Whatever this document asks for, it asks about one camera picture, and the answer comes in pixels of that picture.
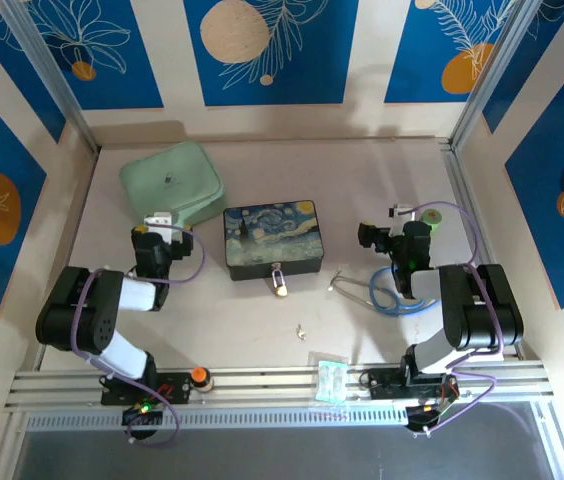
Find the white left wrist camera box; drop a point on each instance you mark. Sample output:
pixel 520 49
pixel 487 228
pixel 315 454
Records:
pixel 158 220

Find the black electronics board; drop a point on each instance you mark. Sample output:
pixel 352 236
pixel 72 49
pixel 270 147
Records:
pixel 142 414
pixel 429 416

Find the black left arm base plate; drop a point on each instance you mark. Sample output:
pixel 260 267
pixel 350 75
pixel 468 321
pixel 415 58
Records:
pixel 172 387

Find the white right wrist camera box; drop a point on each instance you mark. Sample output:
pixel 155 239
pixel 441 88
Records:
pixel 402 211

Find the clear plastic packet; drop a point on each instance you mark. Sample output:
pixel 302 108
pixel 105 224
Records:
pixel 331 382

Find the small silver key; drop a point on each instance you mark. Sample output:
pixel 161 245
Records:
pixel 301 332

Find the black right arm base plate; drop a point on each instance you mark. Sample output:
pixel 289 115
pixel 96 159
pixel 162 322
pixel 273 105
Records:
pixel 387 385

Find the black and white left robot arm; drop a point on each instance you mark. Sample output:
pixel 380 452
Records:
pixel 87 310

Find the aluminium frame post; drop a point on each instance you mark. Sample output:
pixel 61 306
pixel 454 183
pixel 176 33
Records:
pixel 507 65
pixel 52 75

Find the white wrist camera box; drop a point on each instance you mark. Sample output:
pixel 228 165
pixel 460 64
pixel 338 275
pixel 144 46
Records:
pixel 158 220
pixel 402 211

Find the starry night print box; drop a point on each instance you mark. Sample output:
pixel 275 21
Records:
pixel 272 235

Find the aluminium front frame rail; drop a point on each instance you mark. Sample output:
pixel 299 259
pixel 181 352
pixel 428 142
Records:
pixel 272 385

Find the mint green zipper case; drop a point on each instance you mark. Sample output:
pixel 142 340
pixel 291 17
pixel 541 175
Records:
pixel 172 175

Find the blue stethoscope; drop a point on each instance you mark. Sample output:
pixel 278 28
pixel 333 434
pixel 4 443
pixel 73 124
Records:
pixel 381 308

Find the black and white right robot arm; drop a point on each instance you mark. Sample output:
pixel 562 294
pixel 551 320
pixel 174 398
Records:
pixel 472 310

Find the aluminium side frame rail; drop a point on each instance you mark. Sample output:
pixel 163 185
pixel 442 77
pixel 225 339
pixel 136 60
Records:
pixel 467 200

